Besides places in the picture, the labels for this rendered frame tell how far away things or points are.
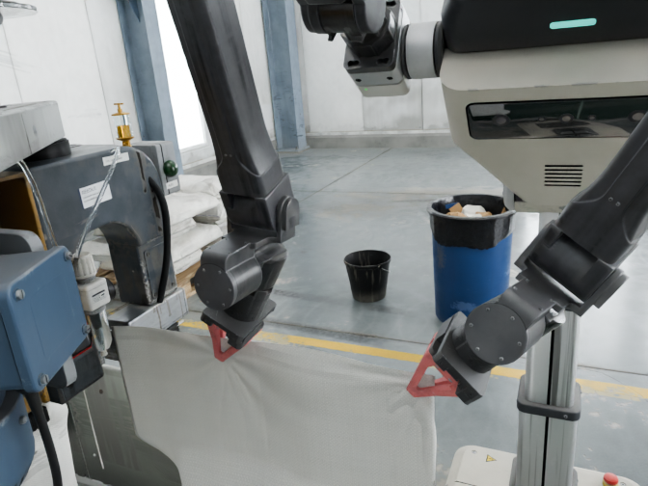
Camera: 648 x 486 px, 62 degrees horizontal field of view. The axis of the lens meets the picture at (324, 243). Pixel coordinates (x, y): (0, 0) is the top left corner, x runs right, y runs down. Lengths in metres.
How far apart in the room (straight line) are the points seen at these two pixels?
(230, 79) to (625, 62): 0.56
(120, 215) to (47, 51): 5.26
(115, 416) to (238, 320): 0.93
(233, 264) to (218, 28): 0.25
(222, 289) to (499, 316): 0.30
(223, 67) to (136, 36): 6.26
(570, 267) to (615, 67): 0.41
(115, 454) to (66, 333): 1.20
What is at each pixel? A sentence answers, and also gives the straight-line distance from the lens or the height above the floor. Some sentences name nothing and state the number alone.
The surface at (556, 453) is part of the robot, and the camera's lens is 1.37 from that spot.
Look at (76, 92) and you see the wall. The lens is 6.26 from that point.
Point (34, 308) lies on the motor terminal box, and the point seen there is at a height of 1.28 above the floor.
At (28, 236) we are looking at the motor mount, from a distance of 0.55.
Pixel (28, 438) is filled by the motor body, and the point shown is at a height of 1.13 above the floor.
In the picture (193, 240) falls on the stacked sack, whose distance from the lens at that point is 3.74.
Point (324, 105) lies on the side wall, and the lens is 9.39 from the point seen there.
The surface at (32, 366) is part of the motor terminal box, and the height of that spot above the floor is 1.24.
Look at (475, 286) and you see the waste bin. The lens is 2.91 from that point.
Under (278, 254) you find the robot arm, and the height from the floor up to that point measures 1.22.
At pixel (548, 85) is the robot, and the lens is 0.87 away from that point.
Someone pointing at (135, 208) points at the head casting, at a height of 1.24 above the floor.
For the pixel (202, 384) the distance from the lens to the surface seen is 0.85.
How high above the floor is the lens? 1.44
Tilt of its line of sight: 19 degrees down
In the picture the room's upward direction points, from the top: 5 degrees counter-clockwise
